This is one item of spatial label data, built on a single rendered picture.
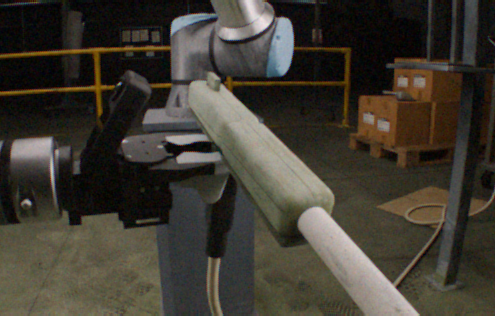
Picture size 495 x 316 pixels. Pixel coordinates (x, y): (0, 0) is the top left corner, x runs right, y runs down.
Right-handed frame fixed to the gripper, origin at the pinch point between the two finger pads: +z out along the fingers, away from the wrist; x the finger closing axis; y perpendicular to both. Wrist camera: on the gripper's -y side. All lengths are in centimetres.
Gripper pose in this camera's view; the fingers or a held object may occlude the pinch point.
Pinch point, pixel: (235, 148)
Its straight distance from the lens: 45.8
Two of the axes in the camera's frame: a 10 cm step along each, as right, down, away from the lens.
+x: 3.7, 4.3, -8.2
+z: 9.2, -0.7, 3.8
